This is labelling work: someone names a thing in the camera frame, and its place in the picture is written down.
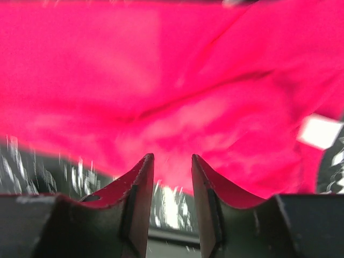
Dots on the red t shirt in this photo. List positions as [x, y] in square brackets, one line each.
[108, 82]

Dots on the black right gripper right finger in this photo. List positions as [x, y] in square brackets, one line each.
[235, 223]

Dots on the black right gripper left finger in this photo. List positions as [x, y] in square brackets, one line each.
[111, 222]

